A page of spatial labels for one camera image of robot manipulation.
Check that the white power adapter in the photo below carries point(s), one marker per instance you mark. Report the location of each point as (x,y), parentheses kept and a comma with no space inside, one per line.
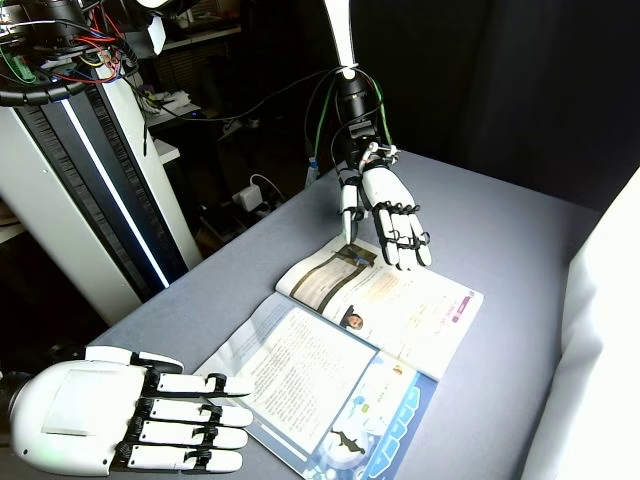
(248,196)

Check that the white panel board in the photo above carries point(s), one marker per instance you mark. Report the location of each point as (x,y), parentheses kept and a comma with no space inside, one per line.
(600,350)

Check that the black curtain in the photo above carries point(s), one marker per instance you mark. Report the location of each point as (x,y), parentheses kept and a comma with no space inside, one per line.
(500,75)

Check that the white side desk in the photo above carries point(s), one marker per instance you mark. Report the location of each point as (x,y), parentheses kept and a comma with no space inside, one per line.
(167,150)

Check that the white robot body column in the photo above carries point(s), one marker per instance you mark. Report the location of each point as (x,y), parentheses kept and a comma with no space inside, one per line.
(45,210)

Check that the small blue white bottle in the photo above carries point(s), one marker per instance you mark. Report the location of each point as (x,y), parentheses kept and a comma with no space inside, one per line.
(313,172)

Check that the grey table cloth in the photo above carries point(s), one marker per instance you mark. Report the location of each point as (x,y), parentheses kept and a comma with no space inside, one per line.
(500,240)

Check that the open illustrated book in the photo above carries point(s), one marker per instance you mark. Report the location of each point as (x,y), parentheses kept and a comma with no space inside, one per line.
(310,365)

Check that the white paper tag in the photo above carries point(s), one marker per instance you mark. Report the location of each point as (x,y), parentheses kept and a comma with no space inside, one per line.
(157,34)

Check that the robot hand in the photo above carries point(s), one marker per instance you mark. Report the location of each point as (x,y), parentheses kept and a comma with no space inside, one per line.
(65,415)
(385,187)

